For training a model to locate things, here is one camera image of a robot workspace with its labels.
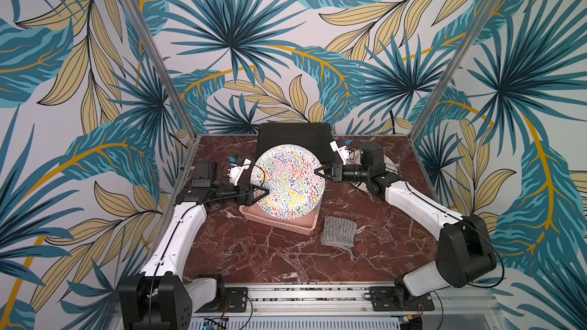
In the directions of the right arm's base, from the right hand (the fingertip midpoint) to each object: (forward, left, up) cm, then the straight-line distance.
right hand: (316, 171), depth 77 cm
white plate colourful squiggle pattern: (0, +9, -1) cm, 9 cm away
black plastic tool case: (+34, -5, -18) cm, 39 cm away
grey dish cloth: (-14, -9, -20) cm, 26 cm away
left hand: (-6, +18, -2) cm, 20 cm away
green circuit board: (-40, +35, -26) cm, 59 cm away
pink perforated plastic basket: (-9, +4, -21) cm, 24 cm away
